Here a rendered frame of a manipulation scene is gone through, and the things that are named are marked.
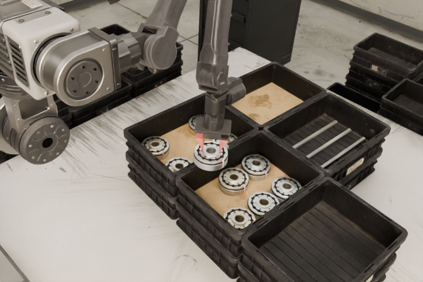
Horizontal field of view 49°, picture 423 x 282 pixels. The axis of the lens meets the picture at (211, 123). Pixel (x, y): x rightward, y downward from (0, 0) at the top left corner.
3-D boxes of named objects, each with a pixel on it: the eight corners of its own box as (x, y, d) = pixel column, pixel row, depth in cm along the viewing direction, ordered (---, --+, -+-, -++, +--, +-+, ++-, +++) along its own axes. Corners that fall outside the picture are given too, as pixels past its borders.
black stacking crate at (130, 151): (173, 202, 153) (173, 177, 146) (123, 155, 170) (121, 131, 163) (256, 153, 174) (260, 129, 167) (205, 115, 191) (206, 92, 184)
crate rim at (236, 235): (238, 242, 130) (238, 237, 128) (173, 182, 147) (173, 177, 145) (325, 179, 151) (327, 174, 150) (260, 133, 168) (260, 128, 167)
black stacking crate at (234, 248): (235, 262, 136) (238, 238, 129) (174, 203, 153) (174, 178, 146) (319, 199, 157) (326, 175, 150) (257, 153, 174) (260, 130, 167)
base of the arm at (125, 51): (92, 75, 105) (86, 27, 97) (121, 63, 110) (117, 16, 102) (116, 91, 100) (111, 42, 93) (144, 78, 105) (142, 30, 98)
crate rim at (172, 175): (173, 182, 147) (173, 177, 145) (121, 135, 164) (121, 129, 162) (260, 133, 168) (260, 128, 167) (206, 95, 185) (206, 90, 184)
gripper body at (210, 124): (196, 121, 136) (197, 101, 131) (230, 124, 136) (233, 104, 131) (194, 135, 131) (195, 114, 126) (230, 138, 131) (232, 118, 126)
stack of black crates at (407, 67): (410, 111, 316) (433, 54, 289) (390, 130, 299) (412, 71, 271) (359, 87, 337) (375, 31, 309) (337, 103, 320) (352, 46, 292)
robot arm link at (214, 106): (201, 90, 125) (216, 100, 122) (218, 82, 129) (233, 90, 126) (199, 111, 129) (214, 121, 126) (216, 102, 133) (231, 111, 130)
